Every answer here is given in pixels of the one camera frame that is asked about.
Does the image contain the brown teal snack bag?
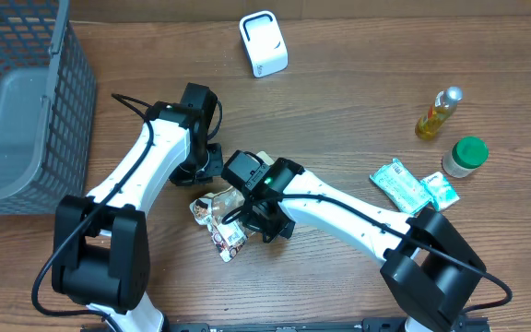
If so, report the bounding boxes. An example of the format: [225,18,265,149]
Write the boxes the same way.
[190,150,274,262]

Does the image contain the teal snack bar wrapper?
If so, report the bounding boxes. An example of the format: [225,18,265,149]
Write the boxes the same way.
[370,159,431,215]

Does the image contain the teal kleenex tissue pack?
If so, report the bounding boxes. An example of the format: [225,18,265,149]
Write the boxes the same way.
[420,172,460,211]

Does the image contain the yellow liquid bottle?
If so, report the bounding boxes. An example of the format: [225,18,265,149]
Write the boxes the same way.
[415,86,463,140]

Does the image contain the green lid jar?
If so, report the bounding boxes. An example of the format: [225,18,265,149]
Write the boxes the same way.
[442,136,489,178]

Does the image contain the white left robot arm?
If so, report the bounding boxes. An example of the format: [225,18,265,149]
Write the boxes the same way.
[31,83,223,331]

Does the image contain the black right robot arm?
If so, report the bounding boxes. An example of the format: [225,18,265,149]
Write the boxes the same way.
[221,150,486,331]

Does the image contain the white barcode scanner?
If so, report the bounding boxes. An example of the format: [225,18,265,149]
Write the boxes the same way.
[239,10,289,78]

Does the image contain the dark grey mesh basket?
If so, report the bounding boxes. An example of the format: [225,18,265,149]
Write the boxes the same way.
[0,1,97,215]

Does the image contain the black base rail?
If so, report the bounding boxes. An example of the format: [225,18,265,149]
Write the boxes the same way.
[80,316,491,332]

